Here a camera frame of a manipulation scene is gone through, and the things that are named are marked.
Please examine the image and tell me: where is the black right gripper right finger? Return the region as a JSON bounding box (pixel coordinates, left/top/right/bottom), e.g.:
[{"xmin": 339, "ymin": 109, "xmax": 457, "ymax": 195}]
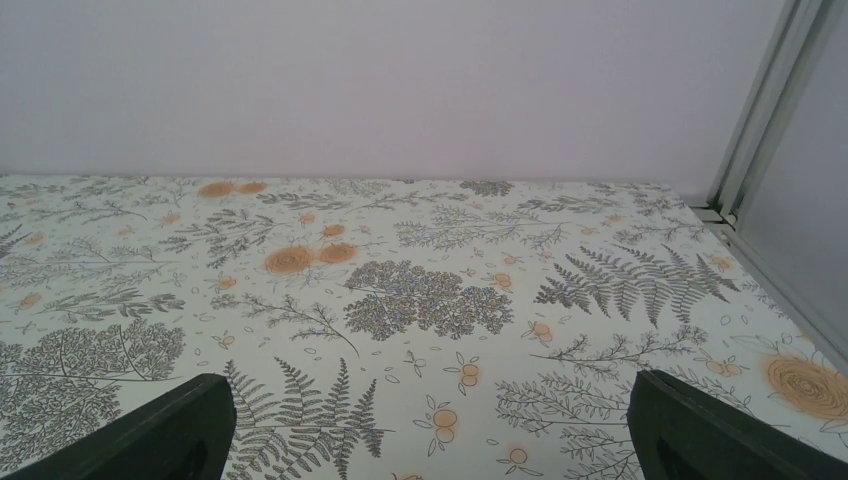
[{"xmin": 626, "ymin": 370, "xmax": 847, "ymax": 479}]

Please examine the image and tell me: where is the aluminium corner frame post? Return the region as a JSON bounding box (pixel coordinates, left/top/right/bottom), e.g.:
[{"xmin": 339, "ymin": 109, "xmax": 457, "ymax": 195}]
[{"xmin": 706, "ymin": 1, "xmax": 847, "ymax": 371}]

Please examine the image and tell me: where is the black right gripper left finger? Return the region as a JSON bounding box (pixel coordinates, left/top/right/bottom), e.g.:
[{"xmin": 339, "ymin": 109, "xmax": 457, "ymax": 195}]
[{"xmin": 7, "ymin": 373, "xmax": 237, "ymax": 479}]

